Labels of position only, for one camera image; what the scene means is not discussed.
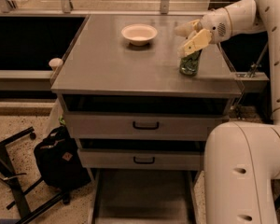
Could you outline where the open bottom drawer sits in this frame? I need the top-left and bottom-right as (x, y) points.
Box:
(87, 169), (199, 224)

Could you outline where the small white cup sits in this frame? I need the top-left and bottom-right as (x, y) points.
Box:
(49, 58), (63, 71)

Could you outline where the top drawer with black handle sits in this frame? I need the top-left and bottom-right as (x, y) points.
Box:
(63, 112), (229, 141)

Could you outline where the black metal stand frame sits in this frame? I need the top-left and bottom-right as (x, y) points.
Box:
(0, 127), (70, 224)

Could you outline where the drawer with black handle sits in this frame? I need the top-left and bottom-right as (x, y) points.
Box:
(63, 112), (229, 141)
(77, 148), (203, 171)

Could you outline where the grey drawer cabinet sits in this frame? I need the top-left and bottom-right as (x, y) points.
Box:
(50, 14), (245, 224)

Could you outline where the middle drawer with black handle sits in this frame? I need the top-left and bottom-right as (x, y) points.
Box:
(77, 148), (203, 171)

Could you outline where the black backpack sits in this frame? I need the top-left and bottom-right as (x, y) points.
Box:
(34, 126), (91, 191)

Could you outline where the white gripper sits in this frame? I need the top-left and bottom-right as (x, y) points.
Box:
(175, 8), (231, 58)

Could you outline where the green soda can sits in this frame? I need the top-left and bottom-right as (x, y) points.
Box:
(179, 50), (202, 77)

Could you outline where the white bowl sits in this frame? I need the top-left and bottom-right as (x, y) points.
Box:
(121, 24), (158, 46)

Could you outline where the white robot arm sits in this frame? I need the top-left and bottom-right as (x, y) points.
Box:
(175, 0), (280, 224)

